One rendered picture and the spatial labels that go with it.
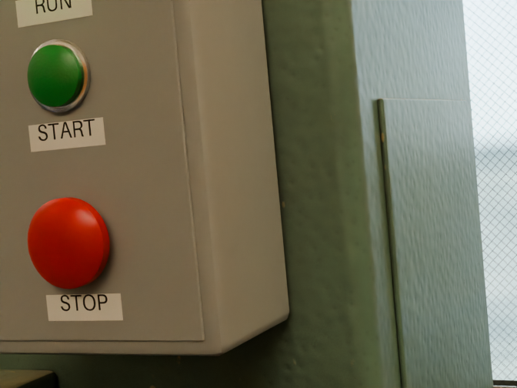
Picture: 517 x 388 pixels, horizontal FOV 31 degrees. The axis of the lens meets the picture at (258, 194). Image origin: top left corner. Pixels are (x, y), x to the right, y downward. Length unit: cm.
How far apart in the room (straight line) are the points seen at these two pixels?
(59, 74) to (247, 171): 7
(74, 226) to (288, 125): 9
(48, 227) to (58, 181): 2
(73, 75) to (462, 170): 25
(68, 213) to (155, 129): 4
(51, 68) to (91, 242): 6
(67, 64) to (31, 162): 4
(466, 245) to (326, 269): 16
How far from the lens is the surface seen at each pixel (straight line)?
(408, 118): 40
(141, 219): 31
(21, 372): 42
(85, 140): 32
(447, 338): 45
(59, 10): 32
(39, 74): 32
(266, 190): 34
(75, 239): 31
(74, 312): 33
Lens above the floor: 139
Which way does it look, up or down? 3 degrees down
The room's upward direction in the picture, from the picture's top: 5 degrees counter-clockwise
